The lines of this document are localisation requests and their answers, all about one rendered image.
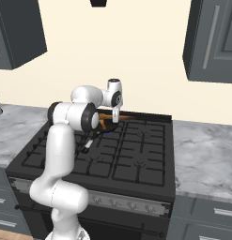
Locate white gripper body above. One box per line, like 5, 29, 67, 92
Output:
111, 106, 121, 124

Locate brown wooden spatula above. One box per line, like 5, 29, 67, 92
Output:
117, 115, 136, 122

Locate black frying pan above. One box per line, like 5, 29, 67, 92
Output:
77, 119, 120, 155

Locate black gas stove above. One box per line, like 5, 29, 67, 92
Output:
5, 108, 177, 240

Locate black extractor hood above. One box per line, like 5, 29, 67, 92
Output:
89, 0, 109, 8

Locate black oven door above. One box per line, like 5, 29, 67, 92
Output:
19, 204, 171, 240

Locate dark grey cupboard door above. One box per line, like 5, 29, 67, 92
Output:
182, 0, 232, 84

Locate dark grey drawer front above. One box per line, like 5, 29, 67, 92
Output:
191, 197, 232, 229
0, 210, 31, 236
182, 222, 232, 240
0, 166, 19, 217

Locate black oven door handle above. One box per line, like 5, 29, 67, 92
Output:
14, 204, 167, 237

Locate grey cupboard door handle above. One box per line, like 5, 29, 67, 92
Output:
202, 5, 221, 70

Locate dark grey wall cupboard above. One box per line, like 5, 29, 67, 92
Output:
0, 0, 48, 71

